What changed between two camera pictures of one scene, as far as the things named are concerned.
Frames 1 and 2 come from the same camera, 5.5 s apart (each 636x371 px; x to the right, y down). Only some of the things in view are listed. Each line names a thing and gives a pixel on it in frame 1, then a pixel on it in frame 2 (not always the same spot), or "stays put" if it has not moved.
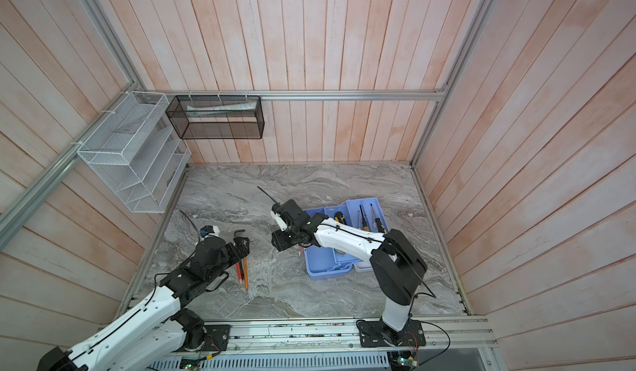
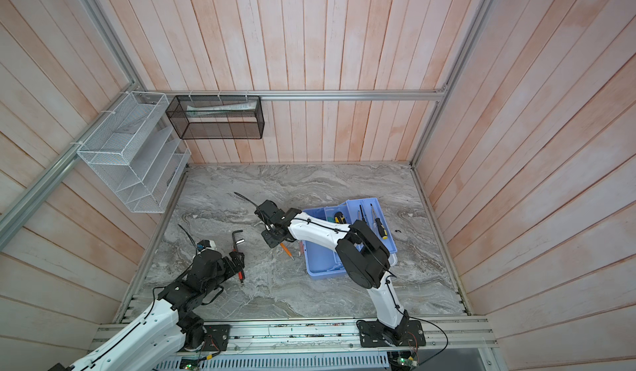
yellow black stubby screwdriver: x=380 y=227 stays put
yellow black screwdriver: x=364 y=223 stays put
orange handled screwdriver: x=246 y=273 → x=287 y=251
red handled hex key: x=239 y=272 stays put
